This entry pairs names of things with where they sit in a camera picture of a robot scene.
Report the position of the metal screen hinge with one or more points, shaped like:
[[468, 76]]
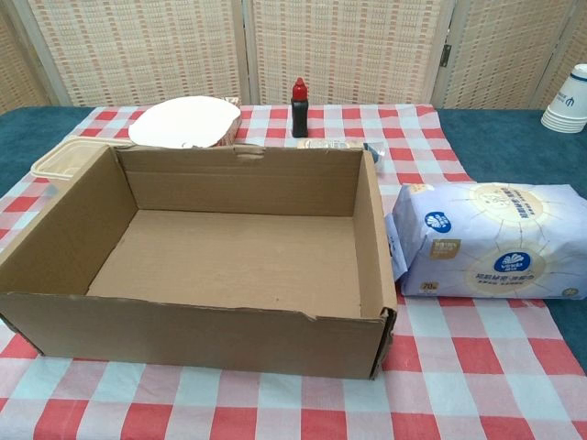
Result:
[[445, 55]]

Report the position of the woven folding screen panel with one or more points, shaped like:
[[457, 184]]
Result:
[[500, 55], [147, 50], [571, 59], [18, 69], [348, 50]]

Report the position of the beige plastic food container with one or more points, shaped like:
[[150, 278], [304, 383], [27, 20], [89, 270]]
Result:
[[57, 157]]

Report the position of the stack of white paper cups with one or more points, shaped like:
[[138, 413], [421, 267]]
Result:
[[566, 101]]

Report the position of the open brown cardboard box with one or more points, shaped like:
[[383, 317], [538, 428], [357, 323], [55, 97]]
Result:
[[220, 256]]

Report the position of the white plastic bag package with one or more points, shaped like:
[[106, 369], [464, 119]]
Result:
[[486, 238]]

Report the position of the red white checkered tablecloth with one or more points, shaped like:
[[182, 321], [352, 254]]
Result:
[[458, 366]]

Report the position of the dark sauce bottle red cap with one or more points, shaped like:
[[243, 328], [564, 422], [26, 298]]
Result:
[[300, 114]]

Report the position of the beige mayonnaise squeeze bottle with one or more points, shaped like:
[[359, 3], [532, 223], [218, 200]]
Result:
[[321, 144]]

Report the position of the white paper plate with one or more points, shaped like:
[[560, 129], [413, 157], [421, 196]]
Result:
[[183, 121]]

